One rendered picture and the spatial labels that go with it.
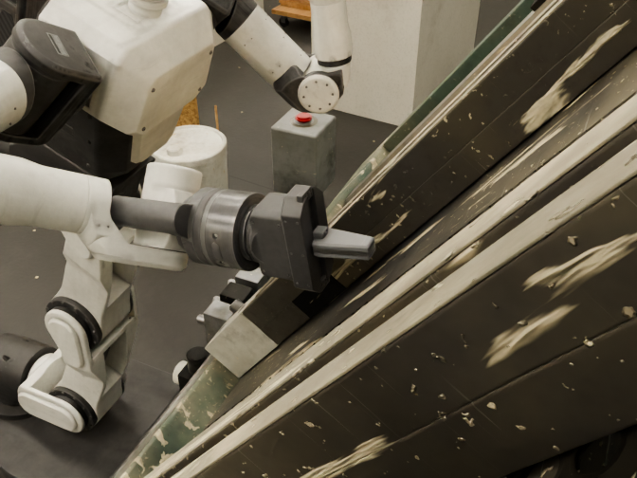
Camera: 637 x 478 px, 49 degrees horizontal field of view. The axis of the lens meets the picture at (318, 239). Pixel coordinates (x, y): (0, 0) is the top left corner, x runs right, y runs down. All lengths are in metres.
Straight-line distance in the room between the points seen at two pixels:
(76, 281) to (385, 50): 2.38
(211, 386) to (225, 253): 0.37
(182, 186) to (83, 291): 0.78
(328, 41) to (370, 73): 2.36
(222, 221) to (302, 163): 0.93
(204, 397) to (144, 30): 0.55
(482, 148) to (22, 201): 0.46
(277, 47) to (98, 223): 0.65
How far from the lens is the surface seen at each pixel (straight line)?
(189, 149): 2.77
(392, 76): 3.61
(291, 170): 1.69
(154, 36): 1.10
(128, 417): 2.02
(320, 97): 1.32
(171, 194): 0.80
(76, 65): 1.00
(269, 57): 1.32
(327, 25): 1.30
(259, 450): 0.34
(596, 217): 0.20
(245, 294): 1.41
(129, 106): 1.09
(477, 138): 0.70
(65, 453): 2.00
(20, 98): 0.92
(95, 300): 1.55
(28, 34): 0.99
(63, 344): 1.65
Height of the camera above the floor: 1.69
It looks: 37 degrees down
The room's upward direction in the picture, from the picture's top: straight up
